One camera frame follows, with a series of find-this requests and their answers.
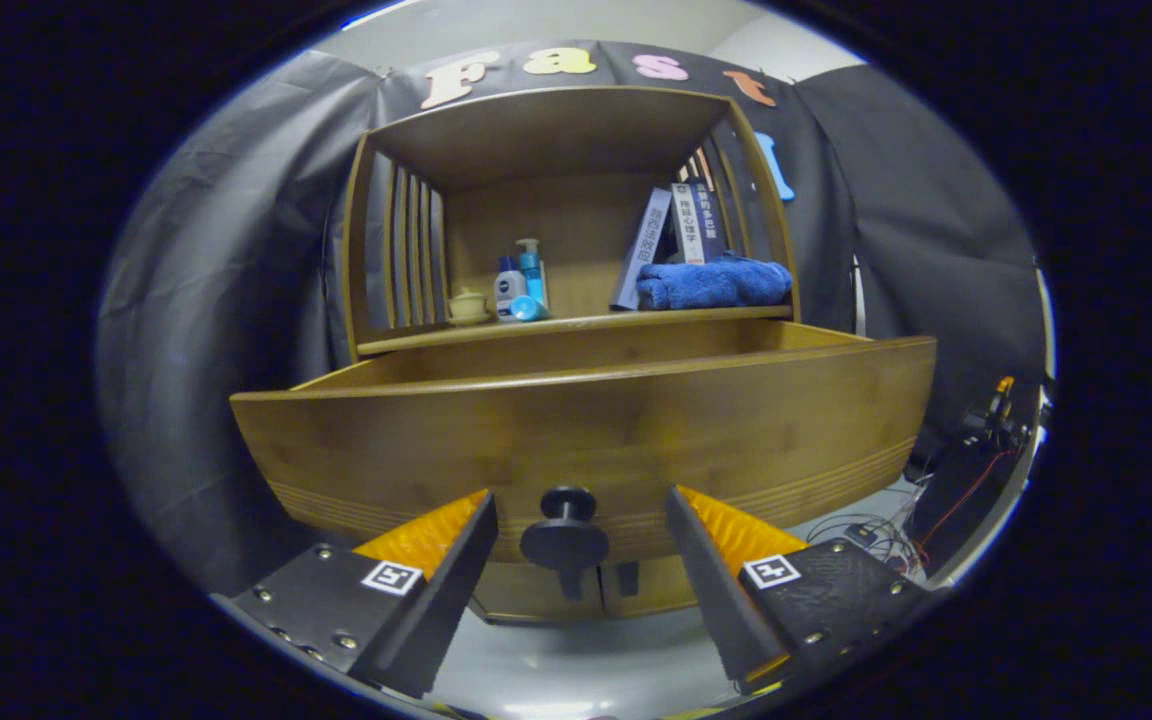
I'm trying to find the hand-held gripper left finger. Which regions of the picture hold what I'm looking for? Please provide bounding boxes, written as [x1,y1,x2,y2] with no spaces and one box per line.
[211,488,500,699]

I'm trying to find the blue folded towel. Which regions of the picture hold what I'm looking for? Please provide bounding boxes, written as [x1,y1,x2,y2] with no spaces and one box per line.
[635,252,794,311]

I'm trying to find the wooden countertop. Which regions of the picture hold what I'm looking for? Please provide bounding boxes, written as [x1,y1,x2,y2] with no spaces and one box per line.
[356,304,795,357]

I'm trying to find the black backdrop cloth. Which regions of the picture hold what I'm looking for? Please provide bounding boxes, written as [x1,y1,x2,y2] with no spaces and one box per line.
[96,40,1049,596]

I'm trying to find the cream lidded ceramic cup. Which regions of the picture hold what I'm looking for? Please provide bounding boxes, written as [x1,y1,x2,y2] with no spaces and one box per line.
[447,288,492,327]

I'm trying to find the white bottle with blue cap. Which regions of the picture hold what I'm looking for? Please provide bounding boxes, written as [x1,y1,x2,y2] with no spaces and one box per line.
[494,256,527,321]

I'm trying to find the white spine book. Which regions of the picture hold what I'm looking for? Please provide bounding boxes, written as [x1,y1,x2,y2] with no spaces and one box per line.
[671,182,705,266]

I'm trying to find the wooden cabinet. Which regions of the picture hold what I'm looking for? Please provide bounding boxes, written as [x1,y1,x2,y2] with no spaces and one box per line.
[341,85,802,623]

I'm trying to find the white panel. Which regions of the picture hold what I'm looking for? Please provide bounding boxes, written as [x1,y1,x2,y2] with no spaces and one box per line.
[1034,270,1057,421]

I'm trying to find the blue pump bottle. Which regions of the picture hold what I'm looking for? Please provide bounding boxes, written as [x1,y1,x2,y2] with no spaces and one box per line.
[516,238,549,306]

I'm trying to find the black round drawer knob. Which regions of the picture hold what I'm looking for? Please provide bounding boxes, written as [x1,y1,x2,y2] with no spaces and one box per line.
[520,486,611,573]

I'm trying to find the wooden cabinet door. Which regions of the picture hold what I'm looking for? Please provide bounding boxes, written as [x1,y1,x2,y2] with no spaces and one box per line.
[471,560,605,623]
[604,555,702,616]

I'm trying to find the tangle of floor cables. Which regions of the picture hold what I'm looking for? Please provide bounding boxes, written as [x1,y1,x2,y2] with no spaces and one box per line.
[806,515,927,576]

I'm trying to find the dark blue book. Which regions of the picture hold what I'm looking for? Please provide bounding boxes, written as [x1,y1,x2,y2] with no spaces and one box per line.
[686,177,729,263]

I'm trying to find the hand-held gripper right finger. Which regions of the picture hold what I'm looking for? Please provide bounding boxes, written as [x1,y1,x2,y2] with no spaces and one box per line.
[664,485,937,696]

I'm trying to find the wooden drawer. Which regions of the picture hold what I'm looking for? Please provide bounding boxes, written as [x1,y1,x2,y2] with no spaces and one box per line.
[229,320,938,566]

